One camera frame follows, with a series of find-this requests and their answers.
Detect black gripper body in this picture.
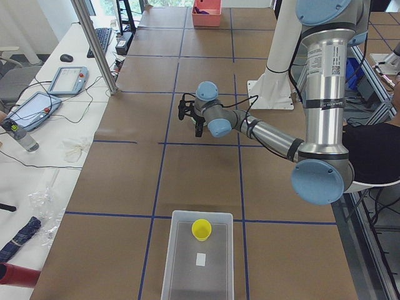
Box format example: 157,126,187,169
191,107,206,123

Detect yellow plastic cup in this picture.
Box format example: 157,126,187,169
191,219,212,242

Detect purple microfiber cloth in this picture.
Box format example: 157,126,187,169
192,6,209,14

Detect mint green bowl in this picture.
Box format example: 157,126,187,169
190,117,208,126

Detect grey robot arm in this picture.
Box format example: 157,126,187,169
178,1,370,205

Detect black equipment box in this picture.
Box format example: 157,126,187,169
115,32,134,56

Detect pink plastic tray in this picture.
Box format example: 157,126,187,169
191,0,222,27

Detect crumpled white tissue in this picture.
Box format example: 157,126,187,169
62,137,92,163

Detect black keyboard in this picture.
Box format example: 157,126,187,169
95,27,113,53

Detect white label in bin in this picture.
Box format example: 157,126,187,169
196,252,206,267

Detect far blue teach pendant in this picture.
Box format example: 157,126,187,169
47,66,89,97

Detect blue teach pendant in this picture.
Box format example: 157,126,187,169
47,66,89,97
8,92,62,131

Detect translucent white plastic bin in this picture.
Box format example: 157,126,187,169
161,210,234,299

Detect black computer mouse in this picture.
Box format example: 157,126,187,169
59,54,74,63

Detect near blue teach pendant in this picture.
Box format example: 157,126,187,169
8,92,62,131

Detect clear plastic bag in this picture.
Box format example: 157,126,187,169
28,169,65,249

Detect person in black clothes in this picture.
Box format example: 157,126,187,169
342,76,399,184

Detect clear water bottle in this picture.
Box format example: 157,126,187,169
1,118,39,152

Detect folded blue umbrella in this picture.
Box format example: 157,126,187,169
1,216,41,263

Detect red fire extinguisher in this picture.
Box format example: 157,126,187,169
1,262,41,288

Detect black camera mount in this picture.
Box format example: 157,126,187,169
178,92,195,121

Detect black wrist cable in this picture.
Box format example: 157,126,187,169
182,92,294,157

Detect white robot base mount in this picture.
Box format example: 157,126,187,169
247,0,302,110

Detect grey aluminium post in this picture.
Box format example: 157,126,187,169
71,0,118,95

